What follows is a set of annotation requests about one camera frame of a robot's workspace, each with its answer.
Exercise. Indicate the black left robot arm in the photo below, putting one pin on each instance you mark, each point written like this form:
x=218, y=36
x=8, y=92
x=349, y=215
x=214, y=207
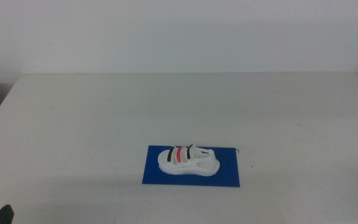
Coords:
x=4, y=216

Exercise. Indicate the blue rectangular mat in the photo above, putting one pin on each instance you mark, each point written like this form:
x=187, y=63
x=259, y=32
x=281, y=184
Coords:
x=228, y=177

